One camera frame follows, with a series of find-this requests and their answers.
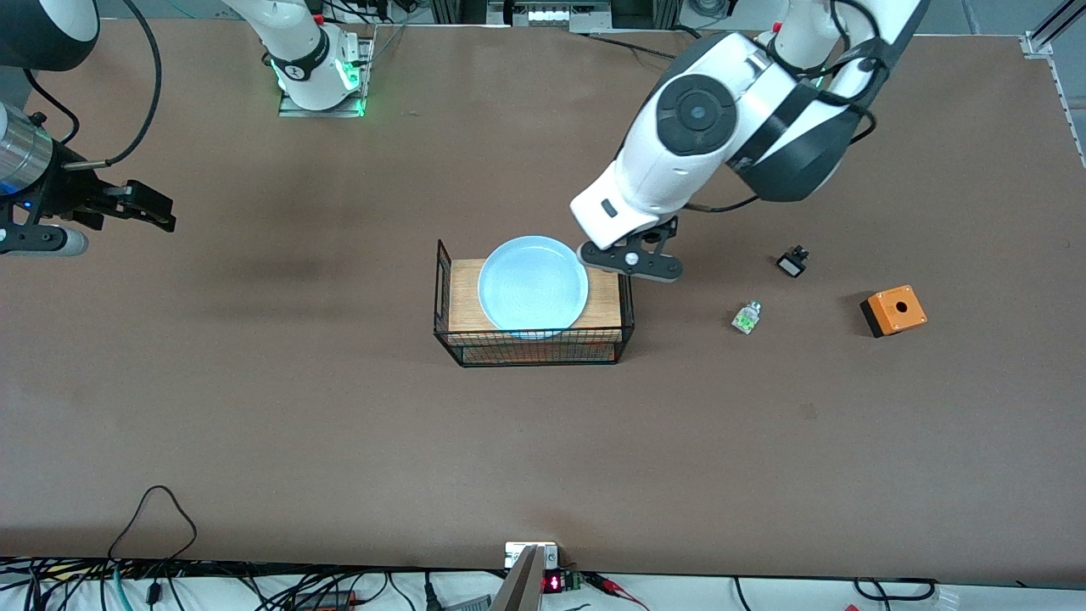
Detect light blue round plate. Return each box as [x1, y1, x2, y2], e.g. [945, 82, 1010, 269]
[478, 235, 590, 338]

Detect wooden board shelf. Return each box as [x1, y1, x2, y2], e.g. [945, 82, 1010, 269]
[447, 256, 624, 334]

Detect red clip lead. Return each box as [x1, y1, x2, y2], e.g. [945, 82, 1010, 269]
[585, 573, 650, 611]

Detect grey aluminium bar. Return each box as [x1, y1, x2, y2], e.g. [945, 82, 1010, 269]
[490, 546, 545, 611]

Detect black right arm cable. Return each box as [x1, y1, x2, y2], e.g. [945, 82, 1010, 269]
[21, 0, 164, 168]

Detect black wire mesh basket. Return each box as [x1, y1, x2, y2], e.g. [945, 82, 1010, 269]
[434, 235, 636, 368]

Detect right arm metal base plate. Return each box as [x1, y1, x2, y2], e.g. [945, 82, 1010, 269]
[277, 24, 377, 119]

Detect black cable to arm base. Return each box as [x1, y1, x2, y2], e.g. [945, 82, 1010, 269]
[581, 32, 684, 62]

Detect aluminium frame structure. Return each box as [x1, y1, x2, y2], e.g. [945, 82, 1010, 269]
[428, 0, 684, 35]

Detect orange button enclosure box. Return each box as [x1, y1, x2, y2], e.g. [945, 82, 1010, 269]
[859, 285, 928, 339]

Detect silver metal bracket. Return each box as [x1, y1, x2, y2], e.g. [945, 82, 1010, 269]
[505, 541, 559, 569]

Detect flat black cable loop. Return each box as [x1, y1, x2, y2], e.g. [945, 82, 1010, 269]
[854, 577, 938, 603]

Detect aluminium profile post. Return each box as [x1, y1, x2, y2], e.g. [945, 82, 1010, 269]
[1021, 0, 1086, 60]

